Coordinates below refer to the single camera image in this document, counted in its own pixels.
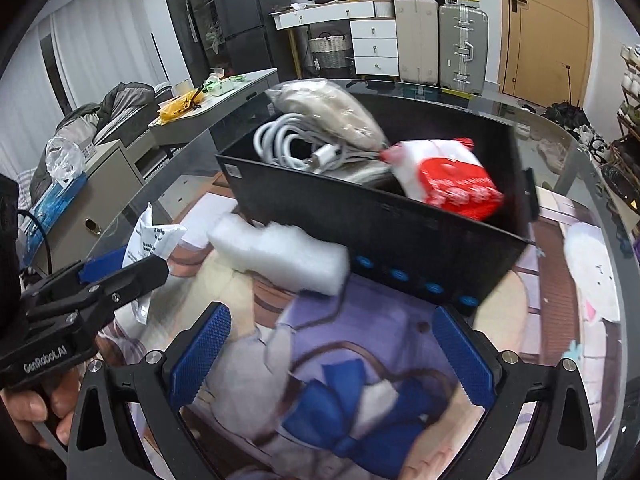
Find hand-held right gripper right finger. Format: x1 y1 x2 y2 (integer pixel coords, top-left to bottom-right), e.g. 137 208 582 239
431 302 598 480

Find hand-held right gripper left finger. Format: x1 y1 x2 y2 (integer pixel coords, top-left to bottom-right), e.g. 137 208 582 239
65 301 233 480

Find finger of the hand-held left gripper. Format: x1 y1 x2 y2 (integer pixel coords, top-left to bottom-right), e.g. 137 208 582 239
22 246 130 306
27 256 171 333

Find white printed plastic packet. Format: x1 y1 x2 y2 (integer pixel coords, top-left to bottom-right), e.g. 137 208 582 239
121 202 187 328

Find white foam padding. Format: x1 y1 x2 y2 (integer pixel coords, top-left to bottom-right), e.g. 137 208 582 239
206 212 351 297

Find black storage box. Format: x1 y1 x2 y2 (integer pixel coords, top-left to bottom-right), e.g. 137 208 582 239
216 92 540 317

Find red and white soft packet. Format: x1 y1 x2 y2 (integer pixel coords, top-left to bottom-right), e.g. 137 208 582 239
380 137 505 221

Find white cable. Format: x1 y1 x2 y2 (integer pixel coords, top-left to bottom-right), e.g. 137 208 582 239
253 112 386 176

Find beige cloth plastic bag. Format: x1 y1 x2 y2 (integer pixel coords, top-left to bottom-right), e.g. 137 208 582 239
265 80 391 153

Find person's left forearm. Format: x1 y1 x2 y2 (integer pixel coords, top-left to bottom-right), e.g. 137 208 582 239
0 410 66 480

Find person's left hand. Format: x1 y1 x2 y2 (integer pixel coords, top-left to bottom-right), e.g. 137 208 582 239
0 355 94 445

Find grey side cabinet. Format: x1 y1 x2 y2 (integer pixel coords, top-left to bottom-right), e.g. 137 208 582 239
20 140 147 273

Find blue box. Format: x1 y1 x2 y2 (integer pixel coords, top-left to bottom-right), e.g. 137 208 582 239
27 172 88 231

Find clear plastic bag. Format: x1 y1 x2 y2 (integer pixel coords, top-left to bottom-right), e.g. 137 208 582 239
45 136 87 183

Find printed figure table mat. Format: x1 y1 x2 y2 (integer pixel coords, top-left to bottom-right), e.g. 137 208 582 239
97 170 623 480

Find grey puffer jacket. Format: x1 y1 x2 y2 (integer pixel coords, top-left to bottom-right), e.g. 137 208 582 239
30 81 156 201

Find yellow bag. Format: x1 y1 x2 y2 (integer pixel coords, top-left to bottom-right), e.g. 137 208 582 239
157 87 203 123

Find grey coffee table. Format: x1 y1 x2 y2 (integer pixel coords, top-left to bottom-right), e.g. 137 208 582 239
148 67 279 161

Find green and white packet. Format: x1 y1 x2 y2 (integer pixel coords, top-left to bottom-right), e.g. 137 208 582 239
202 72 246 96

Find white curtain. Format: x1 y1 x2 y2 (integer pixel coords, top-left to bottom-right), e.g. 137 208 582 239
0 0 173 171

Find beige slipper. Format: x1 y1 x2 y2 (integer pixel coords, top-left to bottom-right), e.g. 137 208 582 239
537 137 568 173

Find pile of assorted shoes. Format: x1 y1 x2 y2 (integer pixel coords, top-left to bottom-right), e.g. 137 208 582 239
517 100 621 171

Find black umbrella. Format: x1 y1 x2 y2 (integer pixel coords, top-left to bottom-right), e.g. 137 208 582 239
542 62 591 128

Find dark glass cabinet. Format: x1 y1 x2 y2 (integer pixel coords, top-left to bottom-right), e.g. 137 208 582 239
156 0 221 81

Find wooden shoe rack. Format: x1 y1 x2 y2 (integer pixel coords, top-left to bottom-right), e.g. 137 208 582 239
607 45 640 176

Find black refrigerator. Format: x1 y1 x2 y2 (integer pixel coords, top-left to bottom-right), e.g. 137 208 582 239
209 0 293 83

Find woven basket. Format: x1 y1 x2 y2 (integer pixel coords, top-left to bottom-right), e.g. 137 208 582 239
307 31 353 71

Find silver suitcase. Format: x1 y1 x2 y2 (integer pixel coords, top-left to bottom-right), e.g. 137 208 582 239
438 4 490 95

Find beige suitcase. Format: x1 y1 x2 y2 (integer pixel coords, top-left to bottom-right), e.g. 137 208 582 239
394 0 441 86

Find rows of shelved sneakers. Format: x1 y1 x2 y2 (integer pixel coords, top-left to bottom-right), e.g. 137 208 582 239
617 42 640 126

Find white dressing table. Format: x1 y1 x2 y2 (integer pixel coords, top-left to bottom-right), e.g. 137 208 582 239
272 0 401 83

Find wooden door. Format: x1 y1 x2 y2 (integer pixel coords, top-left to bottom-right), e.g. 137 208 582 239
497 0 593 111

